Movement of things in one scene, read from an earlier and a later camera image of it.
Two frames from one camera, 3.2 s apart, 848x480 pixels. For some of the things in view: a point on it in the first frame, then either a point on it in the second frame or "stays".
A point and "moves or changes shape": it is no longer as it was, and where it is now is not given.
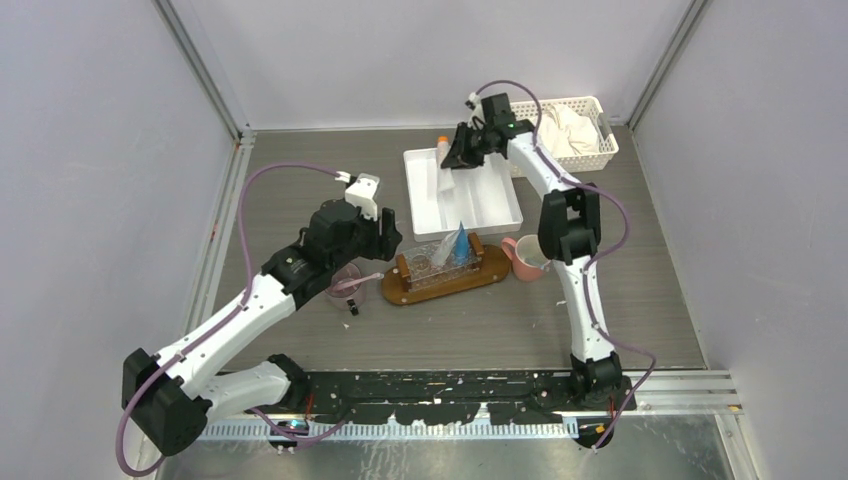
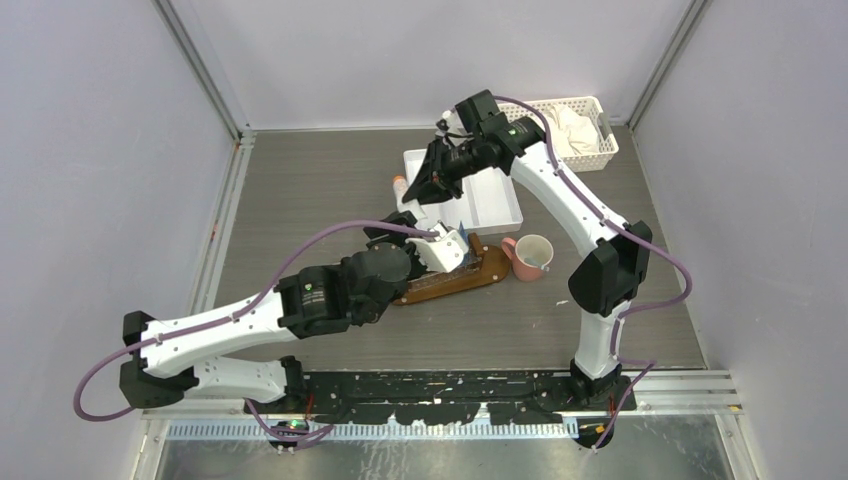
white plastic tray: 484,198 stays
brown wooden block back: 476,243 stays
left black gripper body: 366,242 to 399,237
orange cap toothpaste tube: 445,179 moves or changes shape
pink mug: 529,262 stays
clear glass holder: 424,271 stays
